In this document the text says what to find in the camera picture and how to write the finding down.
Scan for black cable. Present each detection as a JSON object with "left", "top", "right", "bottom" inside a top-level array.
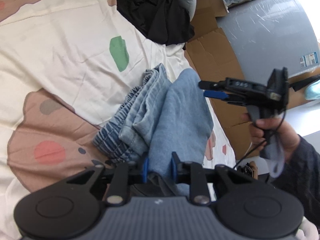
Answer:
[{"left": 234, "top": 109, "right": 287, "bottom": 170}]

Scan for person's right hand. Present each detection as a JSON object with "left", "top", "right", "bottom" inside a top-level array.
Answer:
[{"left": 241, "top": 112, "right": 300, "bottom": 163}]

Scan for black hanging strap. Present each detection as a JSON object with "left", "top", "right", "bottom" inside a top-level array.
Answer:
[{"left": 290, "top": 75, "right": 320, "bottom": 92}]

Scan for person's right forearm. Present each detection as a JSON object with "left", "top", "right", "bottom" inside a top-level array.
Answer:
[{"left": 271, "top": 135, "right": 320, "bottom": 230}]

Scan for blue denim pants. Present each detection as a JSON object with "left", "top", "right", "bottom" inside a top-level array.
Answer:
[{"left": 92, "top": 63, "right": 214, "bottom": 198}]

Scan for dark leopard print cloth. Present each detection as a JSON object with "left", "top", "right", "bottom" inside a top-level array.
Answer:
[{"left": 237, "top": 165, "right": 252, "bottom": 177}]

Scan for black clothes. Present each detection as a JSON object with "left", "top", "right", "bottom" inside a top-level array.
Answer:
[{"left": 116, "top": 0, "right": 195, "bottom": 47}]

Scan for teal hanging towel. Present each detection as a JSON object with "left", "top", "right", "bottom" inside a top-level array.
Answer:
[{"left": 305, "top": 80, "right": 320, "bottom": 100}]

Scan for cream bear print bedsheet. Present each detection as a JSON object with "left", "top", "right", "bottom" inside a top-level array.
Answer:
[{"left": 0, "top": 0, "right": 237, "bottom": 240}]

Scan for brown wooden board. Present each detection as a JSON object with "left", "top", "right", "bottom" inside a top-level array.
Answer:
[{"left": 286, "top": 67, "right": 320, "bottom": 109}]

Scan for brown cardboard sheet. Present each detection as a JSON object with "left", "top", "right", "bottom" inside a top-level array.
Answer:
[{"left": 184, "top": 0, "right": 320, "bottom": 160}]

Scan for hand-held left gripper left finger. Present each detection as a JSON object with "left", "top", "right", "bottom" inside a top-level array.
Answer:
[{"left": 66, "top": 157, "right": 150, "bottom": 205}]

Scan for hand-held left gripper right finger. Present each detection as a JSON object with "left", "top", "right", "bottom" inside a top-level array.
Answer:
[{"left": 171, "top": 152, "right": 253, "bottom": 205}]

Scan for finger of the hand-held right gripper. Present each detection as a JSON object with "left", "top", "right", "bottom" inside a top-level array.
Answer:
[
  {"left": 204, "top": 91, "right": 252, "bottom": 105},
  {"left": 199, "top": 77, "right": 268, "bottom": 93}
]

